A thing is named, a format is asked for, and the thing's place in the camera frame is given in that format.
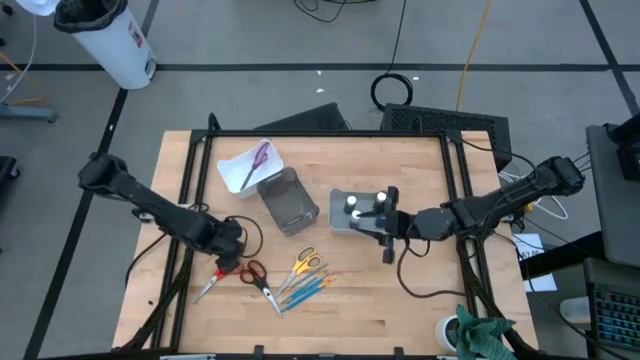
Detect black desk device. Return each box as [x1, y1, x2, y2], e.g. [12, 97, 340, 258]
[603, 113, 640, 182]

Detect white paper sheet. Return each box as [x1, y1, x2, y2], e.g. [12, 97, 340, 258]
[512, 232, 558, 294]

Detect smoky transparent plastic bin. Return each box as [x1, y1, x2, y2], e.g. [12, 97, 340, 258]
[256, 166, 320, 237]

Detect white plastic object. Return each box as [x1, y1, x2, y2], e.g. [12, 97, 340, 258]
[14, 0, 62, 17]

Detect black mesh computer tower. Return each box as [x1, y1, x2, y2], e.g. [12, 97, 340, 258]
[380, 103, 514, 173]

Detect thin white floor cable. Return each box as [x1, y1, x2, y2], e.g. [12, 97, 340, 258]
[0, 13, 39, 104]

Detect white plastic bin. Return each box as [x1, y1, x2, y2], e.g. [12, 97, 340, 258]
[216, 138, 285, 200]

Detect black coiled cable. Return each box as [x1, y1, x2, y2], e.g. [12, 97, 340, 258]
[369, 0, 415, 113]

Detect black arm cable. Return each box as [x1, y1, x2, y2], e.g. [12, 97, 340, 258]
[224, 214, 265, 259]
[397, 237, 469, 300]

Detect grey metal foot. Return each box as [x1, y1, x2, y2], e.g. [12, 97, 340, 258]
[0, 102, 59, 124]

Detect white rounded device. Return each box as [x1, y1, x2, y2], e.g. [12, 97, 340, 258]
[559, 296, 594, 326]

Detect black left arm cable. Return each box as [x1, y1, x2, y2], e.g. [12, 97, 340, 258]
[224, 214, 265, 259]

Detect black backlit keyboard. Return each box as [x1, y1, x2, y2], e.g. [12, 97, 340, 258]
[583, 257, 640, 360]

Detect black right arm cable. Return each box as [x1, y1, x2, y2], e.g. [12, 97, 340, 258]
[397, 237, 469, 300]

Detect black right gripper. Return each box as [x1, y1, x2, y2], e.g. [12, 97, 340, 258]
[348, 185, 416, 265]

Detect black trash bag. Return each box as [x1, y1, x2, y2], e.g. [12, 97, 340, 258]
[53, 0, 129, 35]

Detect teal paintbrush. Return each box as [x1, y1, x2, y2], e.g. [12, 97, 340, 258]
[282, 270, 330, 303]
[280, 278, 337, 314]
[282, 276, 337, 311]
[285, 273, 333, 306]
[288, 263, 330, 291]

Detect yellow handled scissors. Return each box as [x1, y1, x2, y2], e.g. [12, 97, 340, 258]
[273, 245, 323, 300]

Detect red handled scissors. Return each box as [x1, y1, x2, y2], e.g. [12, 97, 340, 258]
[193, 264, 246, 305]

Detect black and red scissors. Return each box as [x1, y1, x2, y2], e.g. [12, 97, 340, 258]
[238, 258, 284, 317]

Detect white trash can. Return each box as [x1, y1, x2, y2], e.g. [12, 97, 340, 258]
[53, 0, 159, 91]

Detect grey desk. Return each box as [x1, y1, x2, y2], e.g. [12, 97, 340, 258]
[585, 123, 640, 269]

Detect grey plastic bin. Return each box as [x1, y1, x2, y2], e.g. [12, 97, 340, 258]
[328, 187, 396, 236]

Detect purple handled scissors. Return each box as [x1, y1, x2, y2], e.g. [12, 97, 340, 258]
[239, 142, 271, 192]

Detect black chair base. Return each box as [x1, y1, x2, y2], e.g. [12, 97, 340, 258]
[0, 155, 21, 197]

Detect yellow cable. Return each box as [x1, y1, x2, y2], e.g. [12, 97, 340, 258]
[455, 0, 494, 113]

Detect black flat case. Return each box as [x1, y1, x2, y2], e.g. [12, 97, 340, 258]
[253, 102, 351, 133]

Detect black aluminium table frame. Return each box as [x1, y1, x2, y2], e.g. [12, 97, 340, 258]
[117, 112, 541, 360]

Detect green cloth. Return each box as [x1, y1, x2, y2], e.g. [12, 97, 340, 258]
[453, 299, 517, 360]

